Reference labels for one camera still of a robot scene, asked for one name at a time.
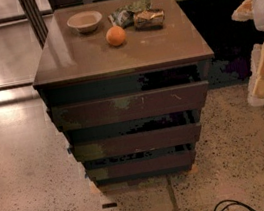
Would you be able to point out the brown top drawer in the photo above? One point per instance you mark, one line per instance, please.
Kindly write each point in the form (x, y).
(140, 105)

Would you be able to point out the brown drawer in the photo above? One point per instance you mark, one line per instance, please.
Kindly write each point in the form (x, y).
(185, 158)
(136, 142)
(140, 105)

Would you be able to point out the brown drawer cabinet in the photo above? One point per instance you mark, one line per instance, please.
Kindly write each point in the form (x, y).
(76, 68)

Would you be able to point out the brown bottom drawer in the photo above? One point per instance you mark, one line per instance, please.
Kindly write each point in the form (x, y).
(185, 158)

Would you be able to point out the brown middle drawer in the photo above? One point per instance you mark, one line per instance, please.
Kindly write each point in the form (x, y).
(136, 142)

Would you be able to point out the crushed golden can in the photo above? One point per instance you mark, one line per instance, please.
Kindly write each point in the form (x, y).
(150, 18)

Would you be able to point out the green chip bag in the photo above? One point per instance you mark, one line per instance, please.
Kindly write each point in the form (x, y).
(123, 16)

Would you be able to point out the orange fruit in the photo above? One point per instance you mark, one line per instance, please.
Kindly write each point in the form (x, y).
(115, 36)

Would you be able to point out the beige bowl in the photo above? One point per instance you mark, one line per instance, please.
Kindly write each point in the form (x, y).
(85, 22)

